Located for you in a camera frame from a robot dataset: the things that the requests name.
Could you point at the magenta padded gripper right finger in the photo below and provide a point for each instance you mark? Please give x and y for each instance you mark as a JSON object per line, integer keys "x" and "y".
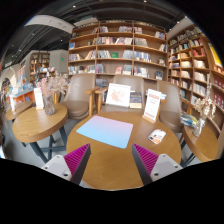
{"x": 152, "y": 166}

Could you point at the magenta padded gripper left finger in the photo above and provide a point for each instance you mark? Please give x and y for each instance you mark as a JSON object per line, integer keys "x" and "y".
{"x": 70, "y": 167}

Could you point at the light blue pink mouse pad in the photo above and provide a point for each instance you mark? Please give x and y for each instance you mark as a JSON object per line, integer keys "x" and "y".
{"x": 108, "y": 131}

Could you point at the small white orange card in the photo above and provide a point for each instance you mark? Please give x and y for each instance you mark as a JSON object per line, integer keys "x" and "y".
{"x": 157, "y": 136}

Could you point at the round wooden left table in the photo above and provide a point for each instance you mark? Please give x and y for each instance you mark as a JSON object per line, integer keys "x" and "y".
{"x": 34, "y": 125}

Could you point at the red white sign stand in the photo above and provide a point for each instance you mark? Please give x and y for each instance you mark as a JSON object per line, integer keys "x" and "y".
{"x": 152, "y": 105}

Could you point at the brown leather armchair right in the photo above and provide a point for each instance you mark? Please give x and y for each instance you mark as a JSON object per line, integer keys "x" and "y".
{"x": 170, "y": 111}

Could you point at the brown leather armchair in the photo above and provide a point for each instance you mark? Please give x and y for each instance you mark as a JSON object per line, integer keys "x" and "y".
{"x": 79, "y": 99}
{"x": 170, "y": 111}
{"x": 137, "y": 85}

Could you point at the round wooden right table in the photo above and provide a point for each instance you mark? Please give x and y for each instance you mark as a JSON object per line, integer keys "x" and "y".
{"x": 204, "y": 147}

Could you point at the stack of books on right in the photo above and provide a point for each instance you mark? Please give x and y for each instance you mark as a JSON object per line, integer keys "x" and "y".
{"x": 188, "y": 120}

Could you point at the brown leather armchair left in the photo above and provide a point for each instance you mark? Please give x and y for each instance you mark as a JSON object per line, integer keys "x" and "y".
{"x": 79, "y": 99}

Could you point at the white sign on left table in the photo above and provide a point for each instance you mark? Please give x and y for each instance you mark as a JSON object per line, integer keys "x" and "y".
{"x": 38, "y": 98}

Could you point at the dark book on chair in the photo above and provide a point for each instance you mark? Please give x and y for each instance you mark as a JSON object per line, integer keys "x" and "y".
{"x": 135, "y": 100}

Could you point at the white framed picture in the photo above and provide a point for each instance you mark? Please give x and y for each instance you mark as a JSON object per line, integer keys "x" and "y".
{"x": 118, "y": 95}

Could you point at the small round wooden far table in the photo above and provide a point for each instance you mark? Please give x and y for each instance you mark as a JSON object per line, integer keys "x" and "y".
{"x": 19, "y": 108}

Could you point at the glass vase white dried flowers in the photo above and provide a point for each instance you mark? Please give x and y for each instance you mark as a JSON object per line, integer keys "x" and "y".
{"x": 206, "y": 109}

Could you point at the brown leather armchair middle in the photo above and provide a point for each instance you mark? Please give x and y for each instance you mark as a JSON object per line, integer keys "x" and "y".
{"x": 137, "y": 85}

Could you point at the glass vase dried pink flowers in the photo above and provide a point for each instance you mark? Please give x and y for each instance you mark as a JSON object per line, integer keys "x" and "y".
{"x": 49, "y": 86}

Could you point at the wooden bookshelf right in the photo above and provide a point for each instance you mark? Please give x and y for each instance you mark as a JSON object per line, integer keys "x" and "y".
{"x": 193, "y": 63}

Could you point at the distant wooden bookshelf left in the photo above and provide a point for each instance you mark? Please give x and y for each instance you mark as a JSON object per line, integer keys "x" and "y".
{"x": 39, "y": 63}

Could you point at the large wooden bookshelf centre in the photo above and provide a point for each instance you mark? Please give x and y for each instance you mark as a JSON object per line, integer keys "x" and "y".
{"x": 114, "y": 47}

